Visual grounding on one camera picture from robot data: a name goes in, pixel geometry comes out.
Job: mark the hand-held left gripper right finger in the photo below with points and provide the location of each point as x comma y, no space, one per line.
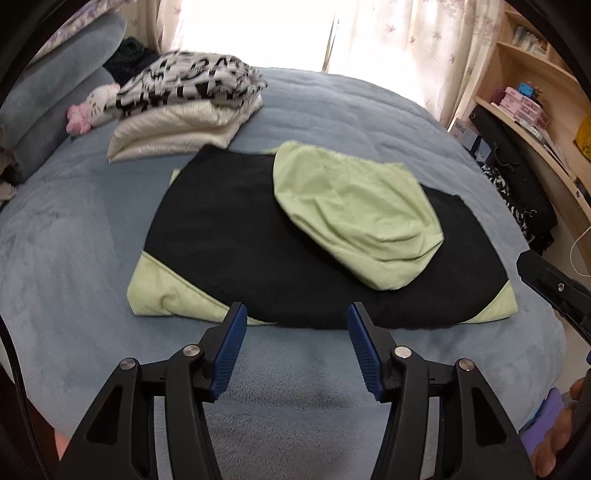
367,353

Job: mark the beige cloth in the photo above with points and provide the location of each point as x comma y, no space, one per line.
8,180

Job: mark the cream folded cloth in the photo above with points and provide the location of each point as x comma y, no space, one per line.
175,128

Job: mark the large blue-grey pillow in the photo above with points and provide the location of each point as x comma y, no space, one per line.
51,78

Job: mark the purple floral quilt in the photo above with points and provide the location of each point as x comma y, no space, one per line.
78,27

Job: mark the person's right hand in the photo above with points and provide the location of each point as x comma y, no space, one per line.
551,443

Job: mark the row of books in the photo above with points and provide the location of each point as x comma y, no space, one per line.
531,42

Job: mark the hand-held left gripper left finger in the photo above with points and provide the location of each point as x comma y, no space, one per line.
227,353

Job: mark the black and white printed blanket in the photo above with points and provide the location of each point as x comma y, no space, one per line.
184,83

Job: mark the blue and white box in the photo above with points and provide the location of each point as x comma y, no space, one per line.
464,134

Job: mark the white and pink plush toy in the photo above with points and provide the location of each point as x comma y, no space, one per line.
85,113

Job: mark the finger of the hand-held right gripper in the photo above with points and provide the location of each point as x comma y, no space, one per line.
554,288

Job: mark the small blue-grey pillow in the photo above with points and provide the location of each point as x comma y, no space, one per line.
51,134

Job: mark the wooden bookshelf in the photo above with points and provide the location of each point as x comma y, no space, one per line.
549,64

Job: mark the stack of pink boxes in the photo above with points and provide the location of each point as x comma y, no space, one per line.
521,107

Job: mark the black bag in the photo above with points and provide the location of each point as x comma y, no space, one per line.
521,180

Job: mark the blue-grey bed cover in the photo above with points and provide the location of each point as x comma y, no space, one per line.
74,240

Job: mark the green and black hooded jacket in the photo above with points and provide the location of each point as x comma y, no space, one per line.
231,240

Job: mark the yellow bag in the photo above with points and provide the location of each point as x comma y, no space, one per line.
582,143

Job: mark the dark knitted cloth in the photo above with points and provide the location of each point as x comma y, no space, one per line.
129,57

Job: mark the floral sheer curtain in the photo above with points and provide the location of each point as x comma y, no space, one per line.
415,50

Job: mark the purple cloth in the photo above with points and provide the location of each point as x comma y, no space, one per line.
542,415

